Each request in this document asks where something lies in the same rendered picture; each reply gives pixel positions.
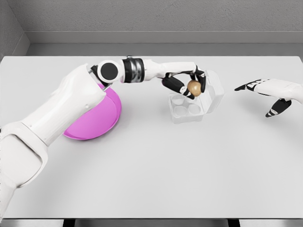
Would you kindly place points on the brown egg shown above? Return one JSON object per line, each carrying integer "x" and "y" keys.
{"x": 195, "y": 88}

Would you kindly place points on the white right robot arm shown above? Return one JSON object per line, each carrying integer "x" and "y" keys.
{"x": 301, "y": 93}

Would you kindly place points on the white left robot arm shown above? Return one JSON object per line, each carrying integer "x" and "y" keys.
{"x": 59, "y": 108}

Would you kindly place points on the pink bowl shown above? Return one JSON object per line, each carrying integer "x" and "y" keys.
{"x": 99, "y": 120}

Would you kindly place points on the clear plastic egg box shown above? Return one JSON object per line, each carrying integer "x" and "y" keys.
{"x": 196, "y": 104}

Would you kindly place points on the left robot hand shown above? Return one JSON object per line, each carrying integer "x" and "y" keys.
{"x": 180, "y": 68}

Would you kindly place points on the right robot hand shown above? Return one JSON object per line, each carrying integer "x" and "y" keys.
{"x": 274, "y": 88}

